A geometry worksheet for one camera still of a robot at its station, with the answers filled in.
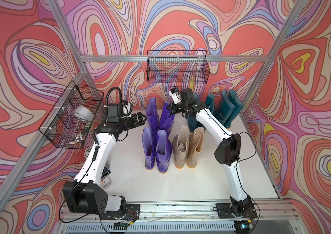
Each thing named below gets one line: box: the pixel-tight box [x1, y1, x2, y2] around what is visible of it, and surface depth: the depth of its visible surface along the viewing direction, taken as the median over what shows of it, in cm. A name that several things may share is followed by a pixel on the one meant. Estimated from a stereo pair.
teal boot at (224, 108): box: [212, 90, 235, 126], surface depth 92 cm
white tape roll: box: [72, 104, 95, 122], surface depth 76 cm
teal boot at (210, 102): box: [205, 93, 215, 114], surface depth 91 cm
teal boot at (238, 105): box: [224, 89, 244, 129], surface depth 92 cm
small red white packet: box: [100, 175, 114, 191], surface depth 83 cm
